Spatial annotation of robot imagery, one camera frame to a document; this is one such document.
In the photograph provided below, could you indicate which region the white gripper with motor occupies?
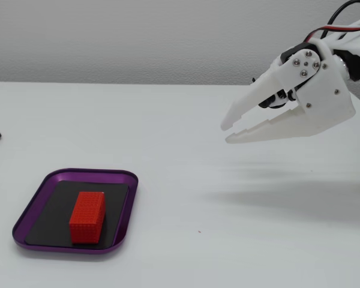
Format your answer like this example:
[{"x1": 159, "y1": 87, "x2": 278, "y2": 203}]
[{"x1": 220, "y1": 38, "x2": 356, "y2": 145}]

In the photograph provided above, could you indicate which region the red studded cube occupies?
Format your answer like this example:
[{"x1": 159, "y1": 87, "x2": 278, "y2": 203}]
[{"x1": 69, "y1": 191, "x2": 106, "y2": 245}]

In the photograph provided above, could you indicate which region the black tray mat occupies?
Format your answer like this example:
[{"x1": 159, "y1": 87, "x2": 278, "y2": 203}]
[{"x1": 24, "y1": 179, "x2": 130, "y2": 250}]

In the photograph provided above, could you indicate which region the purple metal tray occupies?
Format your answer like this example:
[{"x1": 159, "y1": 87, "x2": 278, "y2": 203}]
[{"x1": 11, "y1": 167, "x2": 139, "y2": 256}]

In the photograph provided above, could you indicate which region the small black gripper camera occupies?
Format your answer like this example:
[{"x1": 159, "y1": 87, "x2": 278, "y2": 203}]
[{"x1": 251, "y1": 77, "x2": 298, "y2": 110}]

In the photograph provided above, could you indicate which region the red white servo wire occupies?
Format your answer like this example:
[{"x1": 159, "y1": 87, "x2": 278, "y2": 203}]
[{"x1": 302, "y1": 25, "x2": 360, "y2": 43}]

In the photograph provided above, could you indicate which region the black camera cable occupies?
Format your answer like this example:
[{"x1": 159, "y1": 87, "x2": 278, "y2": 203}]
[{"x1": 320, "y1": 0, "x2": 360, "y2": 40}]

